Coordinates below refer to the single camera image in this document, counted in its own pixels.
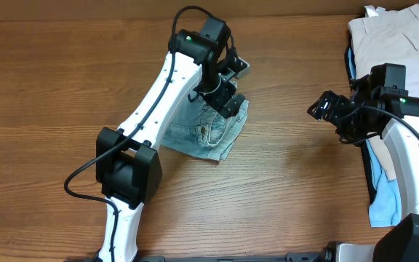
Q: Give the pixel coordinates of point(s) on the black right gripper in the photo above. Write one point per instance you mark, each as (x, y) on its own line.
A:
(337, 103)

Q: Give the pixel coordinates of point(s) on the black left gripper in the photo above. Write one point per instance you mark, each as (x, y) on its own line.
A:
(217, 100)

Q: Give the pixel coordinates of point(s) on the light blue denim shorts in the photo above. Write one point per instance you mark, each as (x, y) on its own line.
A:
(199, 131)

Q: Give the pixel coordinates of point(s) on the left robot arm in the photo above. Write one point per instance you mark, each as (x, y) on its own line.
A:
(129, 169)

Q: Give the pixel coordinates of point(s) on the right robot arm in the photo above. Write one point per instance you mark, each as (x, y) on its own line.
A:
(380, 107)

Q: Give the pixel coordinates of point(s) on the black garment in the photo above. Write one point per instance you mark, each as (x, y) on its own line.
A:
(351, 74)

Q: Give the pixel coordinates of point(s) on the light blue t-shirt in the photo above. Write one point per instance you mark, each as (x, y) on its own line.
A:
(386, 210)

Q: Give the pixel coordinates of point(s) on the beige shorts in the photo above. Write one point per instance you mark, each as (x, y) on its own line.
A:
(388, 37)

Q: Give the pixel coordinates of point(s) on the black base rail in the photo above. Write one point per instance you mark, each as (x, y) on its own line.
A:
(289, 257)

